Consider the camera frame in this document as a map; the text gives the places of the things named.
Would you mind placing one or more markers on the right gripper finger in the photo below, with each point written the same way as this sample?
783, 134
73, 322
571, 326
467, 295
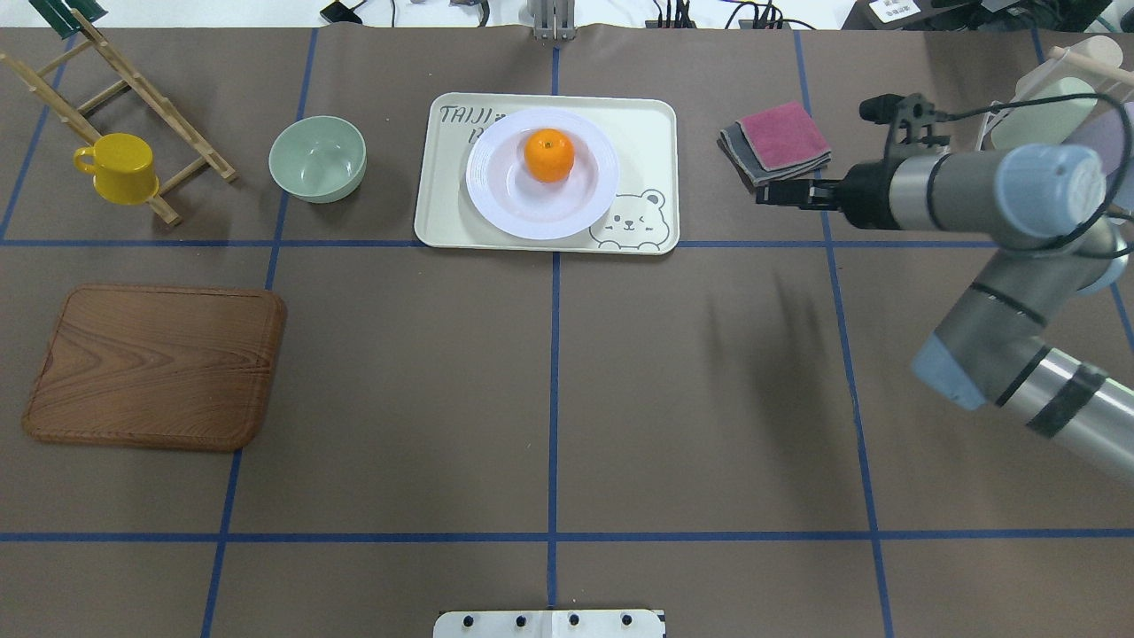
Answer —
806, 194

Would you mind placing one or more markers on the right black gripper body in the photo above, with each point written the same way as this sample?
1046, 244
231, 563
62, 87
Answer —
864, 195

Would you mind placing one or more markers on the orange fruit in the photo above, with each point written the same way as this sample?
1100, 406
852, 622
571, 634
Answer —
549, 155

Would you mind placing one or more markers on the white plate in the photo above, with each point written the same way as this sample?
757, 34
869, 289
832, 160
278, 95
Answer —
504, 190

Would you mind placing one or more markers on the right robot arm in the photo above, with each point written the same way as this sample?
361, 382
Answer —
1036, 203

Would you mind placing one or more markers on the cream bear tray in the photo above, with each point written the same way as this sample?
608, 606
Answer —
643, 220

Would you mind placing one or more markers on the brown wooden tray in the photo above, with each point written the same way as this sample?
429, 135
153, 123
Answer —
170, 367

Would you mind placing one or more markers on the pink cloth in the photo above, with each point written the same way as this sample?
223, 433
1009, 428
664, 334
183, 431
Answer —
784, 136

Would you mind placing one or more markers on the grey cloth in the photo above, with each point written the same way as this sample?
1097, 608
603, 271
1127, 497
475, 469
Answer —
737, 148

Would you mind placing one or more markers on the purple cup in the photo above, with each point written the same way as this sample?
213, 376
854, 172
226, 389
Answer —
1103, 134

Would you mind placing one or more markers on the white cup holder rack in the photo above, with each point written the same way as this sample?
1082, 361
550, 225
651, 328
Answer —
1091, 68

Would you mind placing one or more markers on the green bowl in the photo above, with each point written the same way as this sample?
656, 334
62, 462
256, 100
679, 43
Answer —
319, 160

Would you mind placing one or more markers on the yellow mug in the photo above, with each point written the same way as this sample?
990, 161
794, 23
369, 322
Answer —
121, 168

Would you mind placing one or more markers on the dark green cup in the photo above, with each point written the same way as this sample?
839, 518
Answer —
59, 14

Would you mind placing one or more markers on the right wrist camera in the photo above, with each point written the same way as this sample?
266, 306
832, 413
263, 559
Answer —
911, 123

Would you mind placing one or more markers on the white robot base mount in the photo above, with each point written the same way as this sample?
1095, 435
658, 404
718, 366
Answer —
551, 623

